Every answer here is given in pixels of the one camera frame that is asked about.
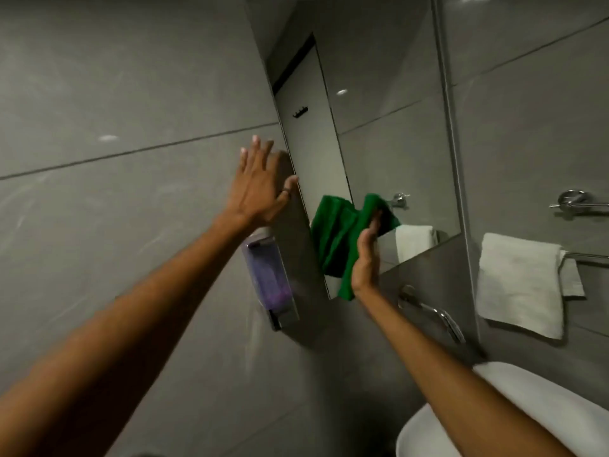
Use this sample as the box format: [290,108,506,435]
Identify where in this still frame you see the person's right forearm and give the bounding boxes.
[353,284,579,457]

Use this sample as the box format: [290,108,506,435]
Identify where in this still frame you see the person's left forearm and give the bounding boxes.
[0,215,261,457]

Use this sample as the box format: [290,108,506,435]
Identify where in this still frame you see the white hanging towel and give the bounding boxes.
[475,232,586,341]

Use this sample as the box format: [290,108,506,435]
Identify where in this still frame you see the chrome towel bar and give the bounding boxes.
[561,250,609,263]

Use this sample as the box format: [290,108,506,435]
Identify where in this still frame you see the wall mirror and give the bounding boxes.
[245,0,465,301]

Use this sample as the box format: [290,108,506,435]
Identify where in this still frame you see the person's right hand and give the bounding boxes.
[350,211,383,300]

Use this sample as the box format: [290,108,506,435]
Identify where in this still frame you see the green cleaning cloth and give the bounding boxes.
[310,193,402,302]

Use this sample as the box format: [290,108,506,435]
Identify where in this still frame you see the person's left hand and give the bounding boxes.
[215,134,300,229]

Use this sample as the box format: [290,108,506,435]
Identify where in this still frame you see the chrome wall faucet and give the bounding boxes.
[397,285,466,345]

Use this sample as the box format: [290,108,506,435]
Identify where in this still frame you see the chrome wall hook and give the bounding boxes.
[549,189,609,220]

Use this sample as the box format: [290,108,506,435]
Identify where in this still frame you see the clear wall soap dispenser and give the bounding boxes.
[241,228,300,333]

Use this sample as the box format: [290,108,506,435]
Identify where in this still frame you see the white sink basin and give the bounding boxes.
[396,361,609,457]

